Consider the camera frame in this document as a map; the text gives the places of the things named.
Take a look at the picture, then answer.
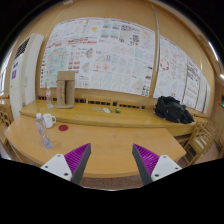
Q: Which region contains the brown cardboard box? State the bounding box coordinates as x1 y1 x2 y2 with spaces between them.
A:
57 71 75 109

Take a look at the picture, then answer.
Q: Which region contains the poster panel right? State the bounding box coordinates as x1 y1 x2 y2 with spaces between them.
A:
153 36 211 113

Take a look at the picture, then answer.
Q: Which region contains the large poster wall left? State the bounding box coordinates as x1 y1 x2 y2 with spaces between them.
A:
40 17 155 97

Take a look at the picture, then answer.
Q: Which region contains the small dark round object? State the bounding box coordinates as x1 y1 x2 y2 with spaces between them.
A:
115 108 121 113

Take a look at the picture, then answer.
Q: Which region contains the wooden chair right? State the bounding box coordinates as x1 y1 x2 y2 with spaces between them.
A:
183 122 217 165

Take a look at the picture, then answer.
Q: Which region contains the black backpack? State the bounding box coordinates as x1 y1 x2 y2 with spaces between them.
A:
155 96 194 124

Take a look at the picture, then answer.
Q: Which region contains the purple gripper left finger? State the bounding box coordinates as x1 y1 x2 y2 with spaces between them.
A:
42 143 91 185

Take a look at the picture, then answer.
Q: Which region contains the white standing air conditioner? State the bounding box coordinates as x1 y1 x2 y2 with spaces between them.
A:
9 33 44 119

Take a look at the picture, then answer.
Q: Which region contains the clear plastic water bottle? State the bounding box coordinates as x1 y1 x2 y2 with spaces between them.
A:
36 113 52 149

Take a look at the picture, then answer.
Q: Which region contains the white ceramic mug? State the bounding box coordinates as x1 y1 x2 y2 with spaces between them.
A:
43 114 56 128

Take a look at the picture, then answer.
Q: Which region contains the small white card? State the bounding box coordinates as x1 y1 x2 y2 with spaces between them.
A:
103 108 110 113

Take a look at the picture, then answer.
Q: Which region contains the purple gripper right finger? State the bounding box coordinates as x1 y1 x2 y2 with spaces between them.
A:
132 144 181 185

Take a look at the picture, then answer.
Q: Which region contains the small bottle near box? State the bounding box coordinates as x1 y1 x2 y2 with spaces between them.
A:
46 86 51 105

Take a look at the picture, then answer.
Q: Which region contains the red round coaster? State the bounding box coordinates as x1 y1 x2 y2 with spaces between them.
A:
58 125 68 131

